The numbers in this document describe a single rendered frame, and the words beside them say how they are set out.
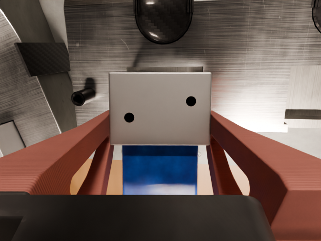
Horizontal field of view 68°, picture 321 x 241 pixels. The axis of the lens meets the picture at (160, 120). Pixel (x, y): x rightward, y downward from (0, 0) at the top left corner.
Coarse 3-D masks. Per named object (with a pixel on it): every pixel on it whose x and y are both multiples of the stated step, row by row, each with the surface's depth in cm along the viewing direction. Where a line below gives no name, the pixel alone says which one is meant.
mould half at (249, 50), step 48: (96, 0) 16; (240, 0) 14; (288, 0) 14; (96, 48) 17; (144, 48) 16; (192, 48) 16; (240, 48) 15; (288, 48) 15; (96, 96) 17; (240, 96) 16
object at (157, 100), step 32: (128, 96) 11; (160, 96) 11; (192, 96) 12; (128, 128) 12; (160, 128) 12; (192, 128) 12; (128, 160) 13; (160, 160) 13; (192, 160) 13; (128, 192) 13; (160, 192) 13; (192, 192) 13
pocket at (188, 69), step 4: (128, 68) 17; (132, 68) 18; (136, 68) 19; (140, 68) 19; (144, 68) 19; (148, 68) 19; (152, 68) 19; (156, 68) 19; (160, 68) 19; (164, 68) 19; (168, 68) 19; (172, 68) 19; (176, 68) 19; (180, 68) 19; (184, 68) 19; (188, 68) 19; (192, 68) 19; (196, 68) 19; (200, 68) 18
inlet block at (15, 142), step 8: (0, 128) 22; (8, 128) 22; (16, 128) 23; (0, 136) 21; (8, 136) 22; (16, 136) 23; (0, 144) 21; (8, 144) 22; (16, 144) 23; (24, 144) 24; (0, 152) 21; (8, 152) 22
